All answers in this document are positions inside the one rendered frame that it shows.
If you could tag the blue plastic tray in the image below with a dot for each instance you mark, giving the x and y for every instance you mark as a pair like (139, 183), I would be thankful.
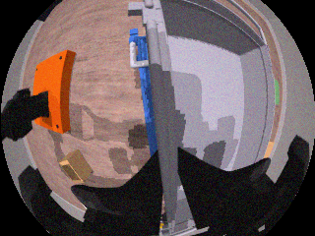
(147, 92)

